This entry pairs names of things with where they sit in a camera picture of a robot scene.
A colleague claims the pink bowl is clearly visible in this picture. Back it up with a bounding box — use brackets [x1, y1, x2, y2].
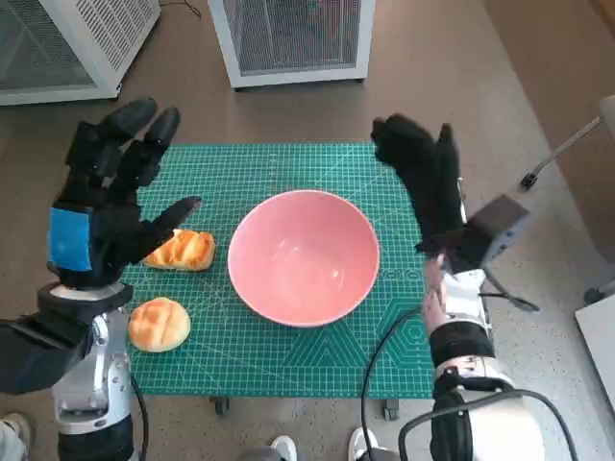
[227, 189, 381, 328]

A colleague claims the long twisted orange toy bread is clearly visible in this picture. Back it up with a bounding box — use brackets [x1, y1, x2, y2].
[142, 228, 216, 273]

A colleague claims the round yellow toy bun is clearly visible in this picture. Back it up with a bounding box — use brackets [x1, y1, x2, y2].
[128, 296, 192, 353]

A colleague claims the green cutting mat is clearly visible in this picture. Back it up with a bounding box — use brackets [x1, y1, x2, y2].
[112, 140, 436, 400]

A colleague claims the white mesh cabinet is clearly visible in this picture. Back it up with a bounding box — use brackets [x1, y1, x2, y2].
[0, 0, 162, 107]
[206, 0, 377, 90]

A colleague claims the person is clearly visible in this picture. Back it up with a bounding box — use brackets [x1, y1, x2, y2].
[0, 411, 36, 461]
[239, 425, 385, 461]

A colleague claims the white furniture panel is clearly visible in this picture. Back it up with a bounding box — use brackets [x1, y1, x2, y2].
[574, 292, 615, 414]

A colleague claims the black cable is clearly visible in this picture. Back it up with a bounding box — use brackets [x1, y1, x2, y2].
[359, 306, 433, 461]
[128, 374, 150, 461]
[480, 266, 542, 313]
[398, 387, 580, 461]

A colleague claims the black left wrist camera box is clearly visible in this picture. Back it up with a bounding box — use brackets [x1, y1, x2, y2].
[0, 306, 95, 396]

